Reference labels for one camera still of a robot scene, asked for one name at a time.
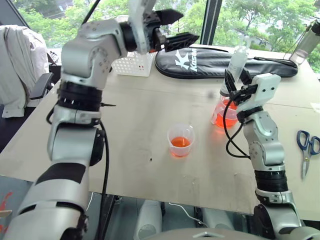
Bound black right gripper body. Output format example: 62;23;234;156
228;84;259;107

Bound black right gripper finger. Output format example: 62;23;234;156
240;69;254;88
223;69;238;95

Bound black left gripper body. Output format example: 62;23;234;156
143;10;168;53

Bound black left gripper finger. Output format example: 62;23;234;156
164;32;200;52
159;8;185;27

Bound clear plastic measuring cup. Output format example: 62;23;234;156
166;122;196;158

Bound black racket bag white logo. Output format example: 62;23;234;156
154;44;299;80

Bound white perforated plastic basket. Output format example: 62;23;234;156
110;50;155;77

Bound clear plastic bottle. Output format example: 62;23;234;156
288;20;320;65

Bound black chair armrest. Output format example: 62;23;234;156
30;72;55;101

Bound grey jacket on chair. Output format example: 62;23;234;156
0;24;51;119

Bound grey robot torso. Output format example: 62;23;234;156
149;227;253;240

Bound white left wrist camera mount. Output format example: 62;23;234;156
126;0;158;55

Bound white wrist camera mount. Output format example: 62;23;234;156
236;73;282;114
126;0;158;55

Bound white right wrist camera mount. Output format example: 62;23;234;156
236;73;282;114

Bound clear cup with handle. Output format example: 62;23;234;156
211;91;240;130

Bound black window frame post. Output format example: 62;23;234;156
199;0;222;46

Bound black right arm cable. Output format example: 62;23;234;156
223;99;251;159

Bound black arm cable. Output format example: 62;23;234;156
81;0;112;196
223;99;251;159

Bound blue handled scissors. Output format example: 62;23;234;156
296;129;320;180

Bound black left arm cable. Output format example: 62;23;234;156
81;0;112;196

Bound white cable under table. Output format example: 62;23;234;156
168;201;209;228

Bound black table leg frame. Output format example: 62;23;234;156
96;193;121;240

